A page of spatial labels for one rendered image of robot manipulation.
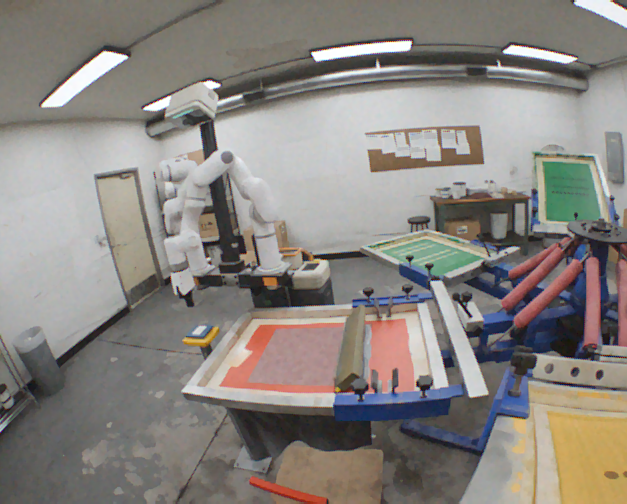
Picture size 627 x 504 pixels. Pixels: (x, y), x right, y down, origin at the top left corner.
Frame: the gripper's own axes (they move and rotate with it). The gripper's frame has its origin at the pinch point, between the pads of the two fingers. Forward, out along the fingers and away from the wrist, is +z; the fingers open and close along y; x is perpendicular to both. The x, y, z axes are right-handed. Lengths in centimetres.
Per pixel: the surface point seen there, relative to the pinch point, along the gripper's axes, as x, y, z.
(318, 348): 55, 9, 15
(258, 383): 39, 29, 15
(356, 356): 70, 25, 8
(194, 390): 21.8, 39.6, 12.0
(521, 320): 123, 20, 4
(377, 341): 76, 6, 15
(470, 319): 106, 17, 3
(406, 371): 85, 24, 15
